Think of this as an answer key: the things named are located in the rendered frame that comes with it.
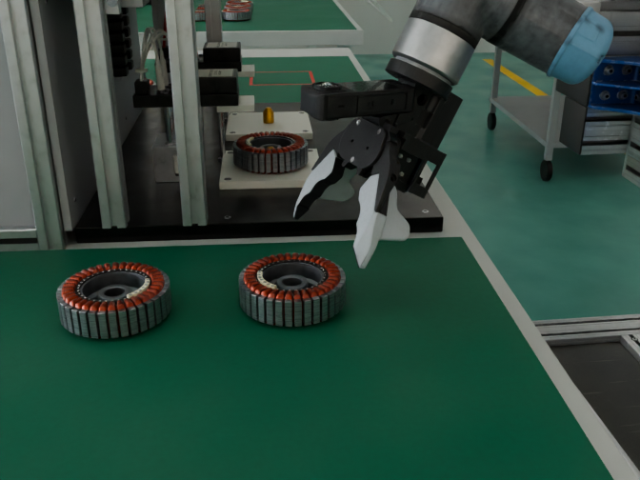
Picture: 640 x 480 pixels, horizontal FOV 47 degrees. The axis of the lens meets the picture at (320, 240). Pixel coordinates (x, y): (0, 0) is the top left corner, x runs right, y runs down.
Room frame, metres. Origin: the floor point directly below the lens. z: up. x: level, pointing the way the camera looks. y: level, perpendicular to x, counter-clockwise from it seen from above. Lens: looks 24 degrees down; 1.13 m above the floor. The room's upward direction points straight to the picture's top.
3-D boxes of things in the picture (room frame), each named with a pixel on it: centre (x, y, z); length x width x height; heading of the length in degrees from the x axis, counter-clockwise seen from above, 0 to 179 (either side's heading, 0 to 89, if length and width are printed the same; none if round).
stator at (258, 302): (0.69, 0.03, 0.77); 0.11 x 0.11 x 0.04
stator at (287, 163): (1.07, 0.07, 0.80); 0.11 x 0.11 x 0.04
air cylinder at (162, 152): (1.06, 0.22, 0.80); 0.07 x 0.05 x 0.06; 4
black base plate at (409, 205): (1.19, 0.10, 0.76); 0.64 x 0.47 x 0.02; 4
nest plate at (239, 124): (1.31, 0.09, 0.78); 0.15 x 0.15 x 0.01; 4
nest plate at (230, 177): (1.07, 0.07, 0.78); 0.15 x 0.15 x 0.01; 4
